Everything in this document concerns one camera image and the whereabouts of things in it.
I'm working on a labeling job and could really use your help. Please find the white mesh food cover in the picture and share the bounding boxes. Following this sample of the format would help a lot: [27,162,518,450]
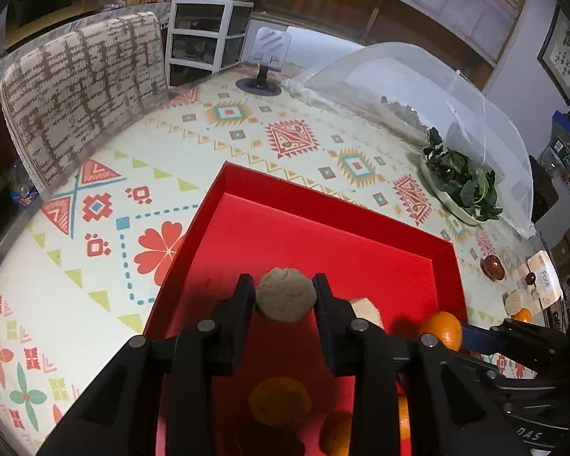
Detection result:
[285,42,537,238]

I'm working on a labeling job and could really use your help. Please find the tissue paper pack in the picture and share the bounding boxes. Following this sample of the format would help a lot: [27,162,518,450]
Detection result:
[526,251,564,305]

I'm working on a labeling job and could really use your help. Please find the clear phone stand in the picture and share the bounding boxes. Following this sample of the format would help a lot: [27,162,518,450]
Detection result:
[235,27,293,96]

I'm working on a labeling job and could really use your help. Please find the patterned fabric chair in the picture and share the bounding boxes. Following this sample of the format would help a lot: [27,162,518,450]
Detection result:
[0,11,172,195]

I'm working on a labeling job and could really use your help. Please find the framed picture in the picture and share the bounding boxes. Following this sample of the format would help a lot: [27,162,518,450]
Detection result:
[537,2,570,105]

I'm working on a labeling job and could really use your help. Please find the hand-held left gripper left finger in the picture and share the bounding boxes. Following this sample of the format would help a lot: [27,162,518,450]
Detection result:
[35,273,257,456]

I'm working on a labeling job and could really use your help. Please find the large dark plum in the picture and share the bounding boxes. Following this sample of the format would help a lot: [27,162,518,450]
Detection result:
[481,255,505,281]

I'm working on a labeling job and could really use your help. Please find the dark leafy greens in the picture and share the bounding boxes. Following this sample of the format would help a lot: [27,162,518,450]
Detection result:
[423,127,503,222]

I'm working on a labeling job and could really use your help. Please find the patterned tablecloth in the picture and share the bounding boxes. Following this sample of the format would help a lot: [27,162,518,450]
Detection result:
[0,62,566,456]

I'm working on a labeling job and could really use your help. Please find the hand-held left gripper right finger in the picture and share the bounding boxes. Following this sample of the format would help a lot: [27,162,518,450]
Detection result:
[312,273,528,456]

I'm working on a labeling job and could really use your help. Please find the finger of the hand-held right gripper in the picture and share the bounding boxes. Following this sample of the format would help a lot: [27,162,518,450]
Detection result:
[461,319,570,380]
[453,352,502,383]

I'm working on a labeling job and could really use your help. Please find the pale green plate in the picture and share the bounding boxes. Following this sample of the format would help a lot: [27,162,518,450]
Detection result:
[419,157,492,226]

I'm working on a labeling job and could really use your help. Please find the red cardboard box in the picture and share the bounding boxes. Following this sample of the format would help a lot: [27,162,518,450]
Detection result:
[142,161,469,456]

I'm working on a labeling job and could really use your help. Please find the white plastic drawer unit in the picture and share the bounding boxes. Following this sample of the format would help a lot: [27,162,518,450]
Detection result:
[164,0,255,89]

